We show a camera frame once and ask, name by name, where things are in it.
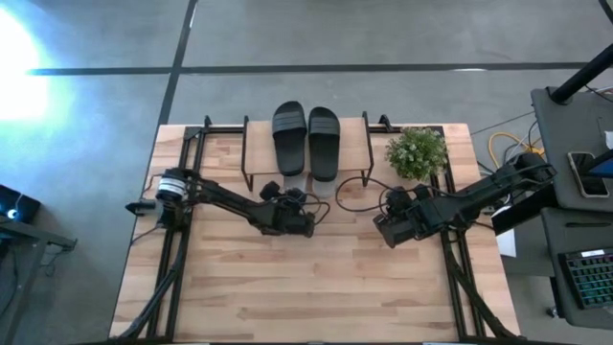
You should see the white paper sheet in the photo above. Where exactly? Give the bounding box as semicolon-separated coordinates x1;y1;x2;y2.
495;228;518;259

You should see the smartphone with light case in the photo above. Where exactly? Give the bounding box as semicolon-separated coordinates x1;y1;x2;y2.
568;151;610;199

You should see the small green potted plant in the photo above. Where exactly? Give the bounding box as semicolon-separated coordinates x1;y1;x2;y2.
384;126;449;183

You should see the black box with blue light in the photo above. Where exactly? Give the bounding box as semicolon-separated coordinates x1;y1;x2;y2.
0;184;42;225

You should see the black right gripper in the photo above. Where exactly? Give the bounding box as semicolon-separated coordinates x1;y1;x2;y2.
372;183;435;249

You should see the grey side desk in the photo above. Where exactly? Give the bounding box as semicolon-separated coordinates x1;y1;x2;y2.
530;85;613;215

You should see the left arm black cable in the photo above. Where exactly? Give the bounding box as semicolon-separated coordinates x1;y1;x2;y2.
301;193;331;225

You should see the black slide sandal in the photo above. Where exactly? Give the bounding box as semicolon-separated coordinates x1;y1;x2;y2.
307;105;342;183
271;100;308;177

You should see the yellow cable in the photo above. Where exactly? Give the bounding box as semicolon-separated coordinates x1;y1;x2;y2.
488;131;546;173

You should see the black aluminium extrusion frame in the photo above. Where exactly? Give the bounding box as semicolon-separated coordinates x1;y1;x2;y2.
377;113;521;342
112;114;215;342

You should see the backlit computer keyboard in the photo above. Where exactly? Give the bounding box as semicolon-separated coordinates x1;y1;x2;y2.
558;247;613;311

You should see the black round pole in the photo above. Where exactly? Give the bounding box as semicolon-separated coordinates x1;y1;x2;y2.
549;45;613;104

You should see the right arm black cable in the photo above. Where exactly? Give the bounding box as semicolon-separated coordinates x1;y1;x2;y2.
334;175;399;213

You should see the blue screen tablet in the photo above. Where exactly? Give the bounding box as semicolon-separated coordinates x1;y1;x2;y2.
584;149;613;179

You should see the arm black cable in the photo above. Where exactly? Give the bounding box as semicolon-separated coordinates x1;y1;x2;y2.
334;175;399;213
301;193;331;225

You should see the black angled bar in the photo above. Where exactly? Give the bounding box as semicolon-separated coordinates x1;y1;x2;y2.
491;191;559;236

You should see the wooden shelf with black frame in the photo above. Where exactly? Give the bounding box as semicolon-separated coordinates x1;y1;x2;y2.
240;110;375;193

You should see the dark metal stand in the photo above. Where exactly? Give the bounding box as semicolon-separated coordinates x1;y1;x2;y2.
0;215;78;345

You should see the grey slide sandal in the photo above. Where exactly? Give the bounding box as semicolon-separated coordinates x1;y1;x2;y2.
313;180;339;199
282;174;307;193

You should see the dark grey keyboard desk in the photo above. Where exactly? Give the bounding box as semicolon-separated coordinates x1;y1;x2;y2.
540;206;613;332

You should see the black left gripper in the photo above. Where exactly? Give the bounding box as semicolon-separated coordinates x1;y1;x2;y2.
258;180;317;240

